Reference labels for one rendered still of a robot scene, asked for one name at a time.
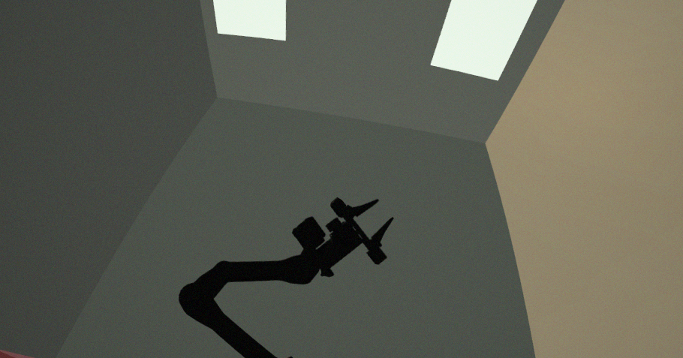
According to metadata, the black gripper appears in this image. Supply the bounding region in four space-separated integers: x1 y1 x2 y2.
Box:
329 198 394 265

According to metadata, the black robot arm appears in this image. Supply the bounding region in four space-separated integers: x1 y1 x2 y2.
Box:
179 216 358 358

